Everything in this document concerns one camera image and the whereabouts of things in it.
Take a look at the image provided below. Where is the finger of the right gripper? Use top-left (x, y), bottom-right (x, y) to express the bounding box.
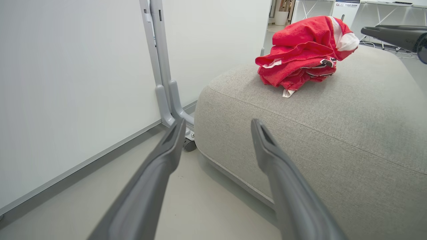
top-left (361, 27), bottom-right (427, 53)
top-left (375, 24), bottom-right (427, 32)

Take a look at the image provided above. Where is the grey fabric sofa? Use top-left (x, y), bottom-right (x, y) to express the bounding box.
top-left (194, 45), bottom-right (427, 240)

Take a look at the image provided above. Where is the white framed desk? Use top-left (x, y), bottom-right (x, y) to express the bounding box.
top-left (291, 0), bottom-right (335, 24)
top-left (360, 0), bottom-right (427, 50)

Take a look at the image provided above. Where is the white banner sign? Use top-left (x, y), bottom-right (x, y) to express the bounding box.
top-left (332, 0), bottom-right (361, 29)

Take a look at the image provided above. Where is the red printed clothing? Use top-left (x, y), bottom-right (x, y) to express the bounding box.
top-left (255, 15), bottom-right (360, 98)

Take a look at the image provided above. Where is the white waste bin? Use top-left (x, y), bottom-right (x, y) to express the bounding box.
top-left (275, 11), bottom-right (290, 26)

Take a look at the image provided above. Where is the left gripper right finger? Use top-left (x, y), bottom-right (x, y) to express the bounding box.
top-left (251, 119), bottom-right (348, 240)

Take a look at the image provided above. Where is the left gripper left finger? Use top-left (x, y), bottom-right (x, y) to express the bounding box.
top-left (87, 118), bottom-right (186, 240)

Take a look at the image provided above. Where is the white partition panel grey frame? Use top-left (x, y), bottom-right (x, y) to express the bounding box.
top-left (0, 0), bottom-right (177, 217)
top-left (150, 0), bottom-right (272, 132)

